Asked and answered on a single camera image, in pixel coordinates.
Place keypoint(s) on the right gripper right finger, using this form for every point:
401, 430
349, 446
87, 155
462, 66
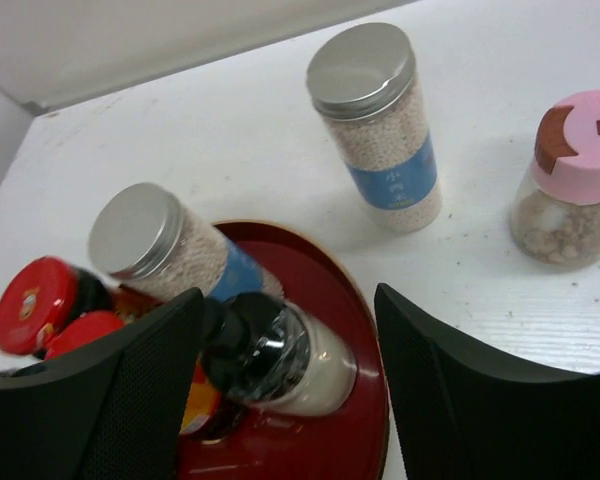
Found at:
466, 410

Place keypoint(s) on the pink-lid spice jar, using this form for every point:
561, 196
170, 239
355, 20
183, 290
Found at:
555, 216

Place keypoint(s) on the tall red-lid sauce jar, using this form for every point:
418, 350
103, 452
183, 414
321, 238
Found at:
43, 299

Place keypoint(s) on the round red lacquer tray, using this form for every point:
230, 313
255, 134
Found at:
350, 443

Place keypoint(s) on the black-cap white powder bottle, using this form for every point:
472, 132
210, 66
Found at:
269, 354

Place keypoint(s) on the silver-lid blue-label grain jar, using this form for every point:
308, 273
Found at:
365, 86

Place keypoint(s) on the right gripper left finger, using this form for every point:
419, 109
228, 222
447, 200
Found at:
111, 409

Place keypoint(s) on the short red-lid sauce jar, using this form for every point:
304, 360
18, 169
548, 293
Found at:
82, 331

